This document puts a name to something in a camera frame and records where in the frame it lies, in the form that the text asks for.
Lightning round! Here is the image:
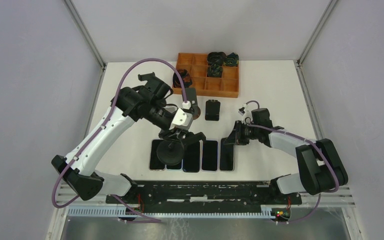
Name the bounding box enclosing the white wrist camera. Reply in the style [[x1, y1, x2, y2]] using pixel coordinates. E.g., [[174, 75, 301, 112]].
[[169, 101, 193, 130], [238, 103, 249, 116]]

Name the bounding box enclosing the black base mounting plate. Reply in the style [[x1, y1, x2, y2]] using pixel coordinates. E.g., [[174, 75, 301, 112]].
[[121, 180, 303, 214]]

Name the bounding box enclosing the small black folding phone stand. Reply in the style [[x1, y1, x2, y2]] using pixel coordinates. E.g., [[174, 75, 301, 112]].
[[204, 99, 221, 122]]

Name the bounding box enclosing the phone with clear case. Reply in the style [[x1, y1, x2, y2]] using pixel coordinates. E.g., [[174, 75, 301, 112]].
[[149, 139, 166, 171]]

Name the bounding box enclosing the black phone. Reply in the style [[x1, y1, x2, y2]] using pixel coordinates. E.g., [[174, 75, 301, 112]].
[[182, 141, 201, 173]]

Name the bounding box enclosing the phone with blue case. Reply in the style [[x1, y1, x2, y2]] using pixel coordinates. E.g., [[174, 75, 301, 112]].
[[165, 162, 183, 171]]

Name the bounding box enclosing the black coiled strap front left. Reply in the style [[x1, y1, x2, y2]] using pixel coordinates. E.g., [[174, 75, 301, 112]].
[[173, 69, 194, 90]]

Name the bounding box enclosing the blue toothed cable duct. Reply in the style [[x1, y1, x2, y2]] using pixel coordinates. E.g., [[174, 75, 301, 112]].
[[67, 205, 275, 220]]

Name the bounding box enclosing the black coiled strap middle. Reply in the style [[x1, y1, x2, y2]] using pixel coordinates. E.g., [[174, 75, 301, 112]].
[[209, 64, 225, 78]]

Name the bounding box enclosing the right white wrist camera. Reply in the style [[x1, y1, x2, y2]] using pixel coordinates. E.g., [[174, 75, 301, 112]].
[[238, 103, 249, 116]]

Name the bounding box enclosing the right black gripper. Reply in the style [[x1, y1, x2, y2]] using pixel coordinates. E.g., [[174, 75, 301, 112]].
[[224, 120, 260, 146]]

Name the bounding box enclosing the phone with white case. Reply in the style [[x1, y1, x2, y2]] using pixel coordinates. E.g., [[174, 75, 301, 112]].
[[201, 140, 219, 172]]

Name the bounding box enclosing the brown round phone stand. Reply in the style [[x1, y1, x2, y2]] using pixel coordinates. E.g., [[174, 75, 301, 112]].
[[185, 87, 201, 120]]

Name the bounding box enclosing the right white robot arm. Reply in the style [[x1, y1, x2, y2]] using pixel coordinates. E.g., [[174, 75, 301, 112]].
[[221, 108, 349, 204]]

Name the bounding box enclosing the phone with pale case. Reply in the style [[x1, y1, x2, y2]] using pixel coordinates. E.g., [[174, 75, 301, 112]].
[[219, 138, 235, 171]]

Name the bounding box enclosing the black coiled strap top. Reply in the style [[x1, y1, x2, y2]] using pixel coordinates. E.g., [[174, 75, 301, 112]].
[[207, 51, 227, 66]]

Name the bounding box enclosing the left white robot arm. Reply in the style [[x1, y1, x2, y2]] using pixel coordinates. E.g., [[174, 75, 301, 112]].
[[51, 73, 206, 204]]

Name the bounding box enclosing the orange compartment tray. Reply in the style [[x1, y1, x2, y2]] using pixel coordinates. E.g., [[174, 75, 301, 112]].
[[172, 51, 240, 98]]

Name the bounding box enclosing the black green coiled strap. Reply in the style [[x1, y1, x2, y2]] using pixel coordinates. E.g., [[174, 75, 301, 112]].
[[224, 52, 240, 67]]

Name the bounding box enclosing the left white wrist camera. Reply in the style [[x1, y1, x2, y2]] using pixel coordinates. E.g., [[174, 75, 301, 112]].
[[169, 101, 193, 130]]

